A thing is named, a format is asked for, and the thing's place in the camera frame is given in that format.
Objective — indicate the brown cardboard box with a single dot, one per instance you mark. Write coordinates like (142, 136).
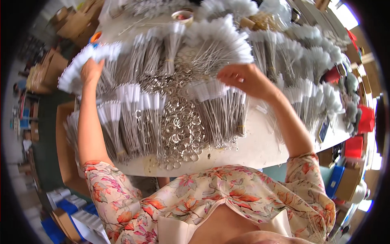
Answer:
(349, 184)

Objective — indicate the person's right fingers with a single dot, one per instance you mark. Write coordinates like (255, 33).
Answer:
(231, 75)

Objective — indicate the white bristle brush bundle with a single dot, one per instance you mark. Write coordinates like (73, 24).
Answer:
(73, 71)

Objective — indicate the heap of grey brushes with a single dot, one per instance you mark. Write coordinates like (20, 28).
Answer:
(351, 103)

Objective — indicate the small red plastic bin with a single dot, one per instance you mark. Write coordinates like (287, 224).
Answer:
(354, 147)

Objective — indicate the stack of cardboard cartons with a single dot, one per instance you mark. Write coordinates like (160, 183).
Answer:
(76, 24)

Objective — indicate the cluttered shelf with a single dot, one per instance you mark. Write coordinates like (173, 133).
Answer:
(26, 116)

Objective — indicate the dark phone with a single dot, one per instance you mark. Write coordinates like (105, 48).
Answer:
(324, 130)

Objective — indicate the person's body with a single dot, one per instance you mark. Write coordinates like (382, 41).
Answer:
(213, 195)

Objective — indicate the person's right hand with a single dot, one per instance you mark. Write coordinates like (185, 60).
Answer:
(248, 80)

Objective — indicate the clear plastic bag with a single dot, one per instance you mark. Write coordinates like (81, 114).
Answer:
(271, 13)

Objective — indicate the person's left fingers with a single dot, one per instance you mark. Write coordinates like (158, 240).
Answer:
(91, 62)

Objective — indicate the brown cardboard boxes with goods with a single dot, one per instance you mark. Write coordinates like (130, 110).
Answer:
(50, 71)

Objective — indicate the pile of metal rings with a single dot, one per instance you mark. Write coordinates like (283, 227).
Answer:
(180, 128)

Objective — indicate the large red plastic bin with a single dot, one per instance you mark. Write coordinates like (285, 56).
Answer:
(366, 119)

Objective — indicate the orange plastic object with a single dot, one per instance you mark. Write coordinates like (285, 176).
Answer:
(95, 37)

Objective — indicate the person's left hand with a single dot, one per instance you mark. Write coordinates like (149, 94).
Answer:
(90, 73)

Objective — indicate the blue plastic box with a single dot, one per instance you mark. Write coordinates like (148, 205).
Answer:
(335, 181)

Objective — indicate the beige tape roll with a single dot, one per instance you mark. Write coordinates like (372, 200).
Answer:
(182, 16)

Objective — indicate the large open cardboard box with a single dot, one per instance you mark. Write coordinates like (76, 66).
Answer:
(65, 152)

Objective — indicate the pile of blue white boxes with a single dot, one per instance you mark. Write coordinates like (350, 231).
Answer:
(70, 213)

